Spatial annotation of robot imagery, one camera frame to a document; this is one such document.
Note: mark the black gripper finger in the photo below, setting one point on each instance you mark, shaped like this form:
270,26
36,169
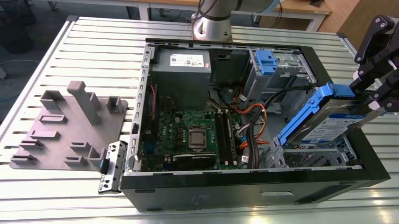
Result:
383,98
374,37

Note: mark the hard disk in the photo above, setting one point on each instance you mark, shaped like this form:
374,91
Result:
324,126

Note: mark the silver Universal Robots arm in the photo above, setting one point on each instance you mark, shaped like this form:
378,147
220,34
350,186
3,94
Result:
211,30

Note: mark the metal disk bay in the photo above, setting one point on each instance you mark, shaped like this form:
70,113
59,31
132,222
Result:
311,151

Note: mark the brown wooden cabinet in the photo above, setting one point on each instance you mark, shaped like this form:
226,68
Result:
352,14

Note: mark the metal drive cage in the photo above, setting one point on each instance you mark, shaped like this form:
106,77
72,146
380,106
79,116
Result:
274,81

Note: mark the blue drive cage latch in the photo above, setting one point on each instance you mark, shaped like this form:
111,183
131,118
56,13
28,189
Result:
266,63

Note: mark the black RAM slot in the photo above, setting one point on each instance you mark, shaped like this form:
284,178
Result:
220,135
231,137

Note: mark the silver CPU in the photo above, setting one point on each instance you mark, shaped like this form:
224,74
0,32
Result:
198,137

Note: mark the CPU socket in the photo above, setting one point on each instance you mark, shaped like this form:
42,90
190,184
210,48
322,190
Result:
198,146

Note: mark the grey power supply unit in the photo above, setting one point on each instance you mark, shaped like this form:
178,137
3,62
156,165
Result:
183,88

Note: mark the black open PC case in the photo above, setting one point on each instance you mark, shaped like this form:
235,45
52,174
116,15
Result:
218,186

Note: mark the black graphics card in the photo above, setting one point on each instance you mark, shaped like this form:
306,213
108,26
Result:
192,159

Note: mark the green motherboard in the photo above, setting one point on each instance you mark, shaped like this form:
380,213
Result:
168,130

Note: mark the grey parts rack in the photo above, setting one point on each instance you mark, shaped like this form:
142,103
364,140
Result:
62,144

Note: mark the black office chair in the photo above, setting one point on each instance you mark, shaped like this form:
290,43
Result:
19,39

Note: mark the metal expansion slot bracket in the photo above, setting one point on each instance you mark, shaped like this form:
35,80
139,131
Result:
115,168

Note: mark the blue bracket clip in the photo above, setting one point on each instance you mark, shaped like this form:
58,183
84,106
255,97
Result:
104,166

